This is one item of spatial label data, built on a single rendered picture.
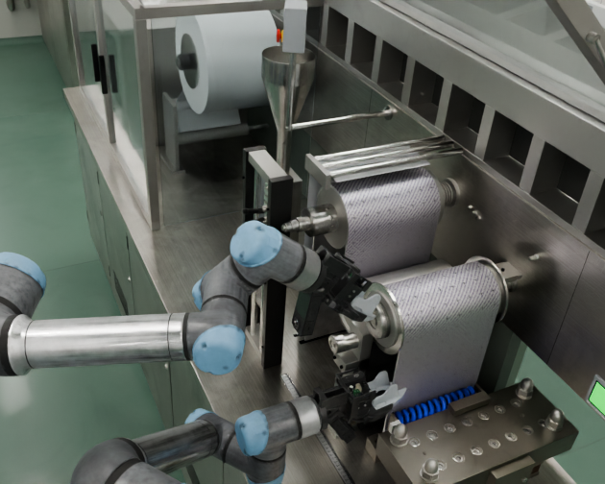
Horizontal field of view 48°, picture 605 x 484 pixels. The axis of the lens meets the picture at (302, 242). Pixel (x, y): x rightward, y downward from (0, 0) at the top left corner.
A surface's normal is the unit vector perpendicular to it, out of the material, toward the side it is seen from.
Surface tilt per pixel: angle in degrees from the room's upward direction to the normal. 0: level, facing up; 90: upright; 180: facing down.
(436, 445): 0
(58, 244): 0
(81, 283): 0
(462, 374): 90
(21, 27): 90
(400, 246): 92
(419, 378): 90
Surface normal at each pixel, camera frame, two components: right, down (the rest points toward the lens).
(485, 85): -0.90, 0.20
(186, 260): 0.07, -0.82
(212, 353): 0.00, 0.58
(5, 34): 0.43, 0.54
